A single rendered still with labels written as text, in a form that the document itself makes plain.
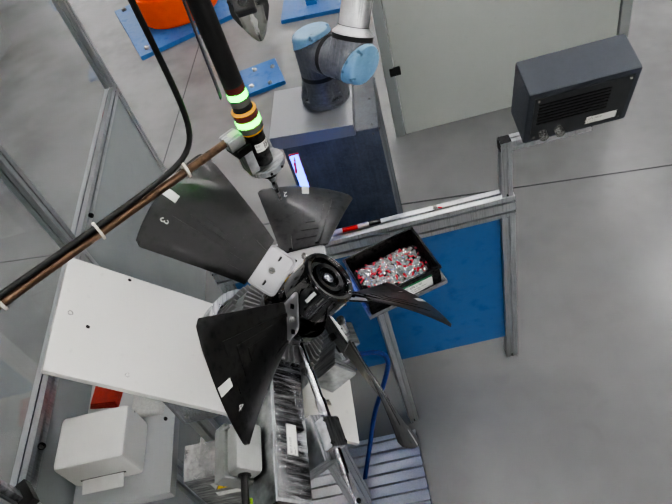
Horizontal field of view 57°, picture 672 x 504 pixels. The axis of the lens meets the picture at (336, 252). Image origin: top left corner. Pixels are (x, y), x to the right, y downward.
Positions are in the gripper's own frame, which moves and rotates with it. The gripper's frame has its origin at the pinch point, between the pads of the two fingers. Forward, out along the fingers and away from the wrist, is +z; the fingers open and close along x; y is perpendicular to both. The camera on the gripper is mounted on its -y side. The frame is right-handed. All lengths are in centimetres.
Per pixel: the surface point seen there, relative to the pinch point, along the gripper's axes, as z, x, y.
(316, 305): 21, -1, -65
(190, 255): 8, 20, -57
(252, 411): 17, 12, -86
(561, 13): 96, -126, 126
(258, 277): 18, 9, -58
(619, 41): 18, -81, -15
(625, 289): 142, -104, -1
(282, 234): 24.5, 5.1, -41.1
